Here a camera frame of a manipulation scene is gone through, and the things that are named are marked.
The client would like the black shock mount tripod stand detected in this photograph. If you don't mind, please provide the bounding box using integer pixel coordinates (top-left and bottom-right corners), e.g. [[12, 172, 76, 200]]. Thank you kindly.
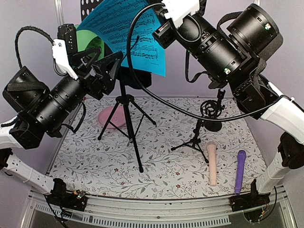
[[171, 99, 225, 164]]

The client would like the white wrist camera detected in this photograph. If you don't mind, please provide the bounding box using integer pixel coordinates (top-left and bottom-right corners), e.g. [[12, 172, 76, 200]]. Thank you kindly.
[[161, 0, 200, 28], [52, 39, 78, 80]]

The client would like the green paper sheet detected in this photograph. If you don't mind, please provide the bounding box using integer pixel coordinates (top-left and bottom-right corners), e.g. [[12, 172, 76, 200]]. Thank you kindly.
[[75, 24, 105, 60]]

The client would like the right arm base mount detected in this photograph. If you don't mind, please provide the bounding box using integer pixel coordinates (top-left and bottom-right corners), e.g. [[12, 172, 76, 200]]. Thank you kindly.
[[229, 179, 277, 224]]

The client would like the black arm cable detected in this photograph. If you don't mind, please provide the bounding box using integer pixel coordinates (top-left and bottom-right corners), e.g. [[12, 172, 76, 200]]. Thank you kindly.
[[126, 2, 295, 122], [14, 26, 56, 69]]

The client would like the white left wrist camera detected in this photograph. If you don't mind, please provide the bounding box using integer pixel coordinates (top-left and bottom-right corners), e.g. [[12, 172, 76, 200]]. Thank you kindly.
[[52, 39, 78, 80]]

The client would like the pink round plate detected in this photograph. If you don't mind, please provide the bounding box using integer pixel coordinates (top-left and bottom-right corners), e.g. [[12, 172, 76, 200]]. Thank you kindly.
[[97, 105, 126, 128]]

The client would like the pink beige microphone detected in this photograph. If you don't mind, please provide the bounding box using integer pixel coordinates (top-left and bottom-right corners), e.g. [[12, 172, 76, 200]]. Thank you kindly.
[[207, 142, 217, 187]]

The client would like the black round-base mic stand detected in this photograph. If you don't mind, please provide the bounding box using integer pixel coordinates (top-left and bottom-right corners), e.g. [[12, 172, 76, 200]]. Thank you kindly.
[[204, 88, 226, 133]]

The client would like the blue sheet music paper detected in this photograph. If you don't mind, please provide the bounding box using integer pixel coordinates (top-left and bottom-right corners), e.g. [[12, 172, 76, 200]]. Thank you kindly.
[[77, 0, 166, 76]]

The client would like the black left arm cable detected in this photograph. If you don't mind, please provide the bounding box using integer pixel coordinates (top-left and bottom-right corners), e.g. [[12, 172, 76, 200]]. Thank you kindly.
[[14, 26, 56, 69]]

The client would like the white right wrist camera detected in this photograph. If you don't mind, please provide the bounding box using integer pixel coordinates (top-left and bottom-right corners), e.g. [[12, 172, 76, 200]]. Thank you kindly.
[[161, 0, 200, 28]]

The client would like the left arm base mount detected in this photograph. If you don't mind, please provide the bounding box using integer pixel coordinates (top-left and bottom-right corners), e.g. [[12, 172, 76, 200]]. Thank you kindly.
[[47, 178, 88, 211]]

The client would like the black perforated music stand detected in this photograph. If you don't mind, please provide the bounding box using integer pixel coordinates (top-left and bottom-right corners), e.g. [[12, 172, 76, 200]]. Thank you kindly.
[[80, 0, 157, 173]]

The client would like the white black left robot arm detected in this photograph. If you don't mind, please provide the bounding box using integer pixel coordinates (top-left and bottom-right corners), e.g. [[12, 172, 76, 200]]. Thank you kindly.
[[0, 47, 124, 206]]

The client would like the purple microphone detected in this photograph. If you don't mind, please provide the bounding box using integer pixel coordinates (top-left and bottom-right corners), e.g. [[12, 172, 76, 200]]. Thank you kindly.
[[235, 150, 247, 195]]

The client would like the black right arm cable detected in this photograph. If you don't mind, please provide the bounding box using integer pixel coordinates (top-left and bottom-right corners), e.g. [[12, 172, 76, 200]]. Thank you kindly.
[[126, 2, 295, 122]]

